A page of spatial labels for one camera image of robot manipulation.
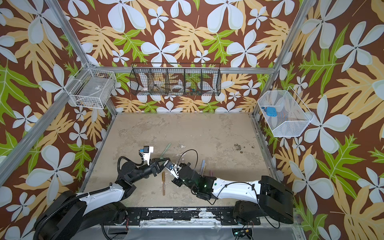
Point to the black wire basket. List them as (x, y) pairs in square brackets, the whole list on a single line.
[(179, 79)]

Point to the white mesh basket right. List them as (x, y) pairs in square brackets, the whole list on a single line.
[(293, 117)]

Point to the white wire basket left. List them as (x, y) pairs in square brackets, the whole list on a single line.
[(92, 88)]

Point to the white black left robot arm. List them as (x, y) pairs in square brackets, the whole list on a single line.
[(71, 213)]

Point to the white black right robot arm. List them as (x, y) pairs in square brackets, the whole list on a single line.
[(266, 197)]

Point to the small green circuit board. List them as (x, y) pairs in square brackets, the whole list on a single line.
[(243, 233)]

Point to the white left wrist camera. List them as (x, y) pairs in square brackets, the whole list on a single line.
[(145, 154)]

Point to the grey blue pen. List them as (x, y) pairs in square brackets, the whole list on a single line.
[(202, 167)]

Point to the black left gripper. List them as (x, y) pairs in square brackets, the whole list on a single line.
[(153, 168)]

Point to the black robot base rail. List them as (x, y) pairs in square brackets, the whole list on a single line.
[(222, 216)]

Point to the blue object in basket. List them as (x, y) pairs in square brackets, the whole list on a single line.
[(270, 111)]

